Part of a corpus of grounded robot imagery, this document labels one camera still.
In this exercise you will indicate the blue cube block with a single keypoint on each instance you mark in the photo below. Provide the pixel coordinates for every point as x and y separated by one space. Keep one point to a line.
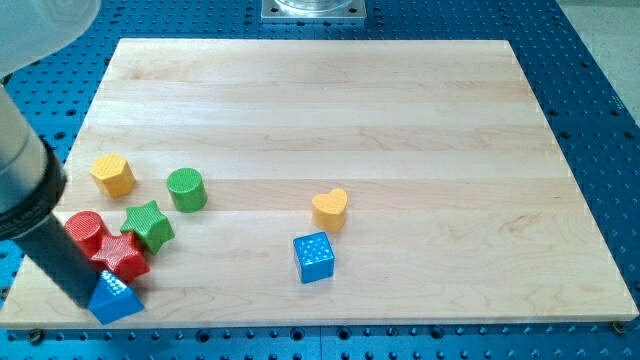
315 259

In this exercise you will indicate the blue triangle block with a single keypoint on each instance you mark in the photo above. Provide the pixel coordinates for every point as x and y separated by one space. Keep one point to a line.
113 300

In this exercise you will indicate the red cylinder block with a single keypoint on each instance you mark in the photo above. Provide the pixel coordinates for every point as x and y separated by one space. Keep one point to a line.
87 229

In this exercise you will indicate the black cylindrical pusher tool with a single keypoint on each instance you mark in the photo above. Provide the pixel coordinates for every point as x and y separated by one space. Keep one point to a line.
32 225

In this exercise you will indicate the red star block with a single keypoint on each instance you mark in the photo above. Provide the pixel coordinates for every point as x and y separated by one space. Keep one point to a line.
122 256

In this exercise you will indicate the yellow heart block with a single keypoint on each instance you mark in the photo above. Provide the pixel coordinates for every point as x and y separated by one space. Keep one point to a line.
329 210

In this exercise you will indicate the green cylinder block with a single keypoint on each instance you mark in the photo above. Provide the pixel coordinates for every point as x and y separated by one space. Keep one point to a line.
187 191

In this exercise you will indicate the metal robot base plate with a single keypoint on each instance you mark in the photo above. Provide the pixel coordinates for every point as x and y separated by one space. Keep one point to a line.
307 10

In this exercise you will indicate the yellow hexagon block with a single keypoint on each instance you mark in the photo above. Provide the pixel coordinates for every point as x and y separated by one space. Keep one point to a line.
113 175

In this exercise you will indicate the green star block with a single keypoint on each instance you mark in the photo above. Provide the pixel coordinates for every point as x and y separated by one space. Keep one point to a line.
151 227

